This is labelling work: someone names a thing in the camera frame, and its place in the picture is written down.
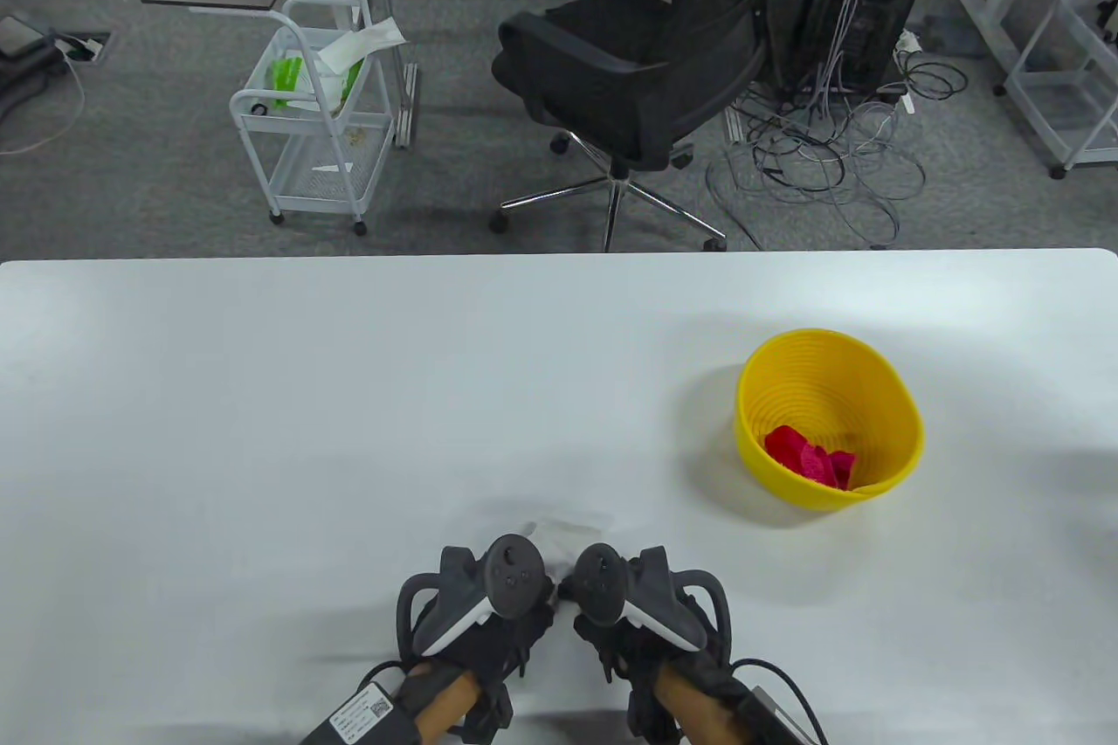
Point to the person's left hand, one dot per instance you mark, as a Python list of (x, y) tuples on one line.
[(507, 644)]

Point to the person's right hand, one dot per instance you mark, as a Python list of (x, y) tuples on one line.
[(642, 649)]

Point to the person's left forearm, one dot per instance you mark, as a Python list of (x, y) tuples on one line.
[(445, 701)]

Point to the person's right forearm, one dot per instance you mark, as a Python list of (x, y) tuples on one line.
[(694, 706)]

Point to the yellow woven basket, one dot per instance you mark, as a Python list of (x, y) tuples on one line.
[(830, 378)]

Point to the silver metal stand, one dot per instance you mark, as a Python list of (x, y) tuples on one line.
[(408, 103)]

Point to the black mesh office chair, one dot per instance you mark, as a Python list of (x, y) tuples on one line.
[(611, 72)]

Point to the white green wipes pack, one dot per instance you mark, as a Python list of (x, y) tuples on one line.
[(336, 90)]

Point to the green plastic packet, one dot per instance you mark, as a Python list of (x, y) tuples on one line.
[(286, 77)]

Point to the white paper towel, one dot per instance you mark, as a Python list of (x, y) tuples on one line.
[(358, 44)]

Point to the white power strip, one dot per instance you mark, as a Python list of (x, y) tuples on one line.
[(908, 42)]

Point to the white metal rack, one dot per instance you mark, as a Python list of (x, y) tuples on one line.
[(1066, 103)]

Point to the floor power socket box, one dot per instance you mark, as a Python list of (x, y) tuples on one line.
[(83, 46)]

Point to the white desk leg frame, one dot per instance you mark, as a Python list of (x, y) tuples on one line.
[(987, 16)]

